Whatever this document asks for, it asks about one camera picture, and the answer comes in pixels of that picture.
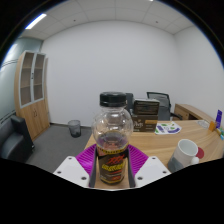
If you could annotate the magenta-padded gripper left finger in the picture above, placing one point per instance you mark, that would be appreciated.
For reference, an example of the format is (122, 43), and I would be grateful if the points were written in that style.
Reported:
(70, 168)

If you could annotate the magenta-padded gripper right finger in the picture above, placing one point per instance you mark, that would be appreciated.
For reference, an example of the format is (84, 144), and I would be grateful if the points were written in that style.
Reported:
(150, 168)

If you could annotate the clear drink bottle black cap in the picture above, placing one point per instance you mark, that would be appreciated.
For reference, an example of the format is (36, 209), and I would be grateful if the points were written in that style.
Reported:
(112, 133)

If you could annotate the white and grey mug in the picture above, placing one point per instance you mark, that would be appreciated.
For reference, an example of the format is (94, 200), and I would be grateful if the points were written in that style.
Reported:
(183, 153)

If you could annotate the dark mesh waste bin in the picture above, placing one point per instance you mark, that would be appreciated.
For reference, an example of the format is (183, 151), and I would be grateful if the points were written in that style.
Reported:
(74, 128)

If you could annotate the white green purple leaflet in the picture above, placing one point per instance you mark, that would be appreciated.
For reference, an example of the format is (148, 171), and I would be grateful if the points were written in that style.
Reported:
(167, 128)

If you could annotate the brown printed cardboard box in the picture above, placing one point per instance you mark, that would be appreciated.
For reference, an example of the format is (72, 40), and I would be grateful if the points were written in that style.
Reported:
(145, 123)

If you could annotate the flat round red coaster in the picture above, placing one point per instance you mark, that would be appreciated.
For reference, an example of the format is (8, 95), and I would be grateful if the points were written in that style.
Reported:
(200, 153)

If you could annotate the black leather sofa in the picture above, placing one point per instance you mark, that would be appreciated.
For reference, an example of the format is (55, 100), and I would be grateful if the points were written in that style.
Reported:
(13, 140)

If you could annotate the wooden shelf cabinet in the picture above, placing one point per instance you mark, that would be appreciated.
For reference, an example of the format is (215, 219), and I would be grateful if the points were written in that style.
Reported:
(35, 115)

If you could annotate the grey mesh office chair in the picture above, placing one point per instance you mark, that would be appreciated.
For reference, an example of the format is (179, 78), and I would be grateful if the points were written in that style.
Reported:
(163, 105)

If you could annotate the black padded office chair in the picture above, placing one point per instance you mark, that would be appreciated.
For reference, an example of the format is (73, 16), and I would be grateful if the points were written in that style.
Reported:
(129, 103)

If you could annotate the wooden side cabinet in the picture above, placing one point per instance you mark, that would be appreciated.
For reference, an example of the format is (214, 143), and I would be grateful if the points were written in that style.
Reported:
(188, 111)

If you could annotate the purple standing sign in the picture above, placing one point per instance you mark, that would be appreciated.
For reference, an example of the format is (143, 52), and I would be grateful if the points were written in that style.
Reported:
(218, 118)

